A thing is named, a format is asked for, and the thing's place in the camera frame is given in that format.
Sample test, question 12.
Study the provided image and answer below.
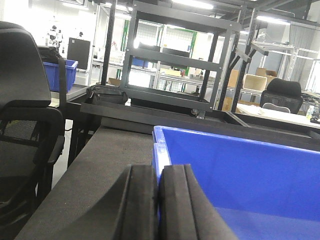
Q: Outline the large blue plastic bin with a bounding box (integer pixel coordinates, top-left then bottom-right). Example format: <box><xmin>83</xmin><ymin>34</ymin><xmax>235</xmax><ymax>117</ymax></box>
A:
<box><xmin>152</xmin><ymin>126</ymin><xmax>320</xmax><ymax>240</ymax></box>

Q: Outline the black office chair right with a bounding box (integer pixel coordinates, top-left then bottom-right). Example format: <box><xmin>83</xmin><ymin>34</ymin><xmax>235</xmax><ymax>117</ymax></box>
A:
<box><xmin>259</xmin><ymin>78</ymin><xmax>303</xmax><ymax>114</ymax></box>

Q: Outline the cardboard box open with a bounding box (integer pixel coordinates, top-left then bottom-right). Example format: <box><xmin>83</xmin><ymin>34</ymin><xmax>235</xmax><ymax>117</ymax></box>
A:
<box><xmin>242</xmin><ymin>74</ymin><xmax>267</xmax><ymax>92</ymax></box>

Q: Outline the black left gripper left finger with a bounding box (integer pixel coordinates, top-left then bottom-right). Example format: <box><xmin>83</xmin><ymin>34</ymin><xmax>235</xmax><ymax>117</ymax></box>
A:
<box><xmin>51</xmin><ymin>165</ymin><xmax>158</xmax><ymax>240</ymax></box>

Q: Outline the black metal shelving cart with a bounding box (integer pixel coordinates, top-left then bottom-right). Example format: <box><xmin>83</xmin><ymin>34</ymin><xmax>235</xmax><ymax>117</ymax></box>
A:
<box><xmin>120</xmin><ymin>0</ymin><xmax>242</xmax><ymax>112</ymax></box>

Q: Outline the blue bin on far table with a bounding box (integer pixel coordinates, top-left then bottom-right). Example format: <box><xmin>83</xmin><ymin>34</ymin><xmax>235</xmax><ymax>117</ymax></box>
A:
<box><xmin>42</xmin><ymin>59</ymin><xmax>79</xmax><ymax>93</ymax></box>

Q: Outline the black bag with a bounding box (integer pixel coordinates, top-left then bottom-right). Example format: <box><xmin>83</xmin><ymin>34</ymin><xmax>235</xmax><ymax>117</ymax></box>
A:
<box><xmin>85</xmin><ymin>84</ymin><xmax>128</xmax><ymax>105</ymax></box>

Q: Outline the black office chair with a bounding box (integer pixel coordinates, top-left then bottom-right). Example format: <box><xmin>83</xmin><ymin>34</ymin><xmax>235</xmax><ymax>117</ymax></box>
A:
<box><xmin>259</xmin><ymin>78</ymin><xmax>303</xmax><ymax>114</ymax></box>
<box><xmin>0</xmin><ymin>21</ymin><xmax>65</xmax><ymax>240</ymax></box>

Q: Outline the black office chair left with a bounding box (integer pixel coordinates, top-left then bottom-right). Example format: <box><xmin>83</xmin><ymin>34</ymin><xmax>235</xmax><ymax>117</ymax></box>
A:
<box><xmin>0</xmin><ymin>21</ymin><xmax>65</xmax><ymax>240</ymax></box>

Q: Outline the dark grey conveyor belt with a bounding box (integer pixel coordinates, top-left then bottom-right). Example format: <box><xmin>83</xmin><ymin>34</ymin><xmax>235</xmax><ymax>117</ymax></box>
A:
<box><xmin>16</xmin><ymin>127</ymin><xmax>154</xmax><ymax>240</ymax></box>

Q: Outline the black conveyor frame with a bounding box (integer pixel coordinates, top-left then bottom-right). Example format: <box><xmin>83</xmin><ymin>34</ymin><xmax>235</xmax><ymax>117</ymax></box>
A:
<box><xmin>80</xmin><ymin>102</ymin><xmax>320</xmax><ymax>151</ymax></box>

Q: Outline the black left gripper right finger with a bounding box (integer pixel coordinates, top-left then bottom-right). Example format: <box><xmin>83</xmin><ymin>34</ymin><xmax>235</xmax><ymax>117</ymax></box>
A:
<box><xmin>159</xmin><ymin>164</ymin><xmax>238</xmax><ymax>240</ymax></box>

